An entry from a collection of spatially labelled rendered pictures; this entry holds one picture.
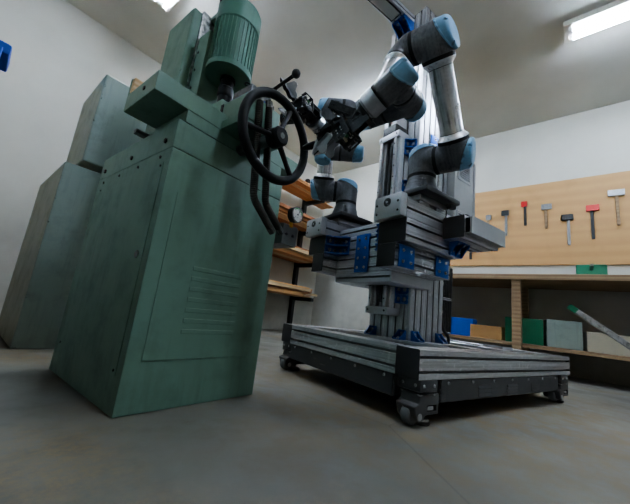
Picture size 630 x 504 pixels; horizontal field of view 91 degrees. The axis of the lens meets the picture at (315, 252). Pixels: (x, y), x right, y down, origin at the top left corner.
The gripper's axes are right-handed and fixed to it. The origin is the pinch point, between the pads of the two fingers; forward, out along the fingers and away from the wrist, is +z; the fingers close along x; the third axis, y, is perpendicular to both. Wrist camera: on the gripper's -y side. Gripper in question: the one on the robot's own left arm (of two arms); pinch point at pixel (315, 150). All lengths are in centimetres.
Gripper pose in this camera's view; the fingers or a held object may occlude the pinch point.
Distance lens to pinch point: 104.7
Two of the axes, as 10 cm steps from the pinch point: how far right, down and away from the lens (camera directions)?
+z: -7.1, 5.1, 5.0
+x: 6.4, 1.6, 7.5
